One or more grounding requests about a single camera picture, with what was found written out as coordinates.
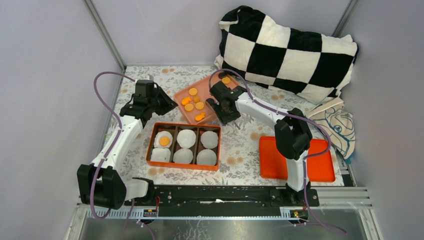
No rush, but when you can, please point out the yellow round biscuit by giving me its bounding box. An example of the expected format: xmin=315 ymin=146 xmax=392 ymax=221
xmin=159 ymin=136 xmax=171 ymax=148
xmin=221 ymin=76 xmax=231 ymax=85
xmin=195 ymin=101 xmax=205 ymax=110
xmin=188 ymin=87 xmax=198 ymax=97
xmin=184 ymin=103 xmax=195 ymax=112

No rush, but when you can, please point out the pink cookie tray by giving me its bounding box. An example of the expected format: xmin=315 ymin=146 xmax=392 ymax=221
xmin=173 ymin=71 xmax=249 ymax=126

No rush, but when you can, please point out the orange cookie box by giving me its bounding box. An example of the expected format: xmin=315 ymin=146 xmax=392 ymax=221
xmin=146 ymin=122 xmax=221 ymax=171

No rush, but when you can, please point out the orange box lid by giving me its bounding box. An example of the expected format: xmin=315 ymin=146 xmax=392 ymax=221
xmin=259 ymin=136 xmax=336 ymax=183

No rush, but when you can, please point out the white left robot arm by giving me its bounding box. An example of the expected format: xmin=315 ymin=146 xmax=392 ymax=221
xmin=76 ymin=80 xmax=177 ymax=210

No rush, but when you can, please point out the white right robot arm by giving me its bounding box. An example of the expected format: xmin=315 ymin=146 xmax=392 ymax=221
xmin=207 ymin=81 xmax=312 ymax=206

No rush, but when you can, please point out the black sandwich cookie tilted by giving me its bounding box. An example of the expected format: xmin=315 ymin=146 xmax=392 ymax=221
xmin=218 ymin=72 xmax=228 ymax=80

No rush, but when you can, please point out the swirl butter cookie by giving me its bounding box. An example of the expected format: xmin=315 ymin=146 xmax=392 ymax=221
xmin=192 ymin=95 xmax=201 ymax=103

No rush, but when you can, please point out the orange fish cookie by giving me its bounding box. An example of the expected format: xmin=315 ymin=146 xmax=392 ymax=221
xmin=181 ymin=96 xmax=192 ymax=106
xmin=194 ymin=112 xmax=206 ymax=122

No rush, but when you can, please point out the white paper cup liner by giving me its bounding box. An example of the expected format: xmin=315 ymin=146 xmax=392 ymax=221
xmin=153 ymin=130 xmax=173 ymax=148
xmin=176 ymin=129 xmax=197 ymax=149
xmin=150 ymin=148 xmax=171 ymax=163
xmin=173 ymin=148 xmax=194 ymax=164
xmin=196 ymin=149 xmax=218 ymax=166
xmin=200 ymin=131 xmax=219 ymax=149

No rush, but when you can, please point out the black white checkered pillow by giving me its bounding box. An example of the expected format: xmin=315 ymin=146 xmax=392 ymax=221
xmin=214 ymin=5 xmax=359 ymax=105

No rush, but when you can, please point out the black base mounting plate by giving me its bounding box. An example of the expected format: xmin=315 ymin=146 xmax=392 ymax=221
xmin=135 ymin=185 xmax=320 ymax=218

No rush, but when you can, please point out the beige blue printed cloth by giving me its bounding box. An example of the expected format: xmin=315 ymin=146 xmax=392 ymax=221
xmin=306 ymin=97 xmax=356 ymax=164

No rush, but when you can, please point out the aluminium frame rail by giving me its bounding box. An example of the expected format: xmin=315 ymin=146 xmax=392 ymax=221
xmin=65 ymin=185 xmax=383 ymax=240

